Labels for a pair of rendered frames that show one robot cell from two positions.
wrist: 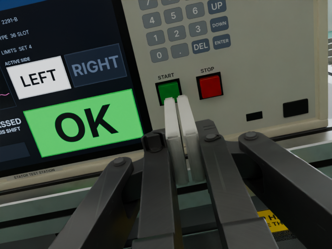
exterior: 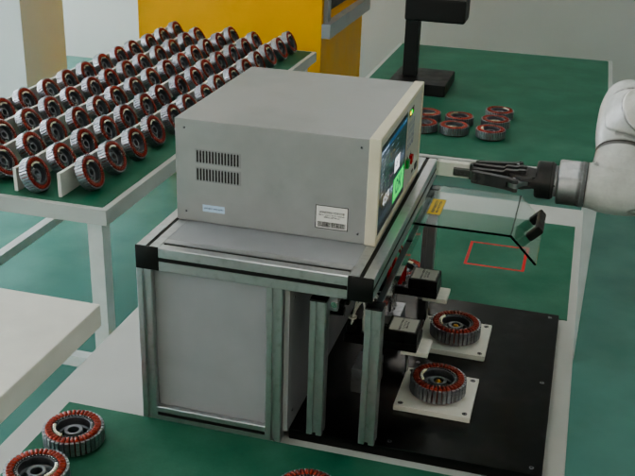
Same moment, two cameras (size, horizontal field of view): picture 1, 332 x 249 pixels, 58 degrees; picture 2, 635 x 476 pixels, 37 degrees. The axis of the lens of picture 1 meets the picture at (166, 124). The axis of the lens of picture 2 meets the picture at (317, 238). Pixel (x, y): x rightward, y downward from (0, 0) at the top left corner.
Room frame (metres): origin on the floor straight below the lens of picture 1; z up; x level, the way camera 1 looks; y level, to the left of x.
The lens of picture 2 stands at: (0.06, 1.87, 1.82)
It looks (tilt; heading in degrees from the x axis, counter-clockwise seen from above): 23 degrees down; 282
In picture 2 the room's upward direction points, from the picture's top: 2 degrees clockwise
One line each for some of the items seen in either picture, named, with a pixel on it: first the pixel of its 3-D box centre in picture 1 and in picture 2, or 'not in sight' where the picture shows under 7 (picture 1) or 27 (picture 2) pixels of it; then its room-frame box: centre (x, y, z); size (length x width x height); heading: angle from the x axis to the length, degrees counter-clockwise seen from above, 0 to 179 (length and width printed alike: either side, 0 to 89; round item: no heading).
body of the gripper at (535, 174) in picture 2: not in sight; (531, 178); (0.02, 0.00, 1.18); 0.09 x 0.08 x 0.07; 176
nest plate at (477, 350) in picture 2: not in sight; (454, 337); (0.14, -0.04, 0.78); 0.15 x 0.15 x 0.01; 87
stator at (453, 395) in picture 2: not in sight; (437, 382); (0.15, 0.20, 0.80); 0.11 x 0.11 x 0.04
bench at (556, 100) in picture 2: not in sight; (473, 175); (0.22, -2.30, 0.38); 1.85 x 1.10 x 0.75; 87
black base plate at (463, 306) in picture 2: not in sight; (438, 369); (0.16, 0.08, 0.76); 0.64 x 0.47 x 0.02; 87
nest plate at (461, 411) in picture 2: not in sight; (437, 394); (0.15, 0.20, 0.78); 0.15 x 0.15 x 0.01; 87
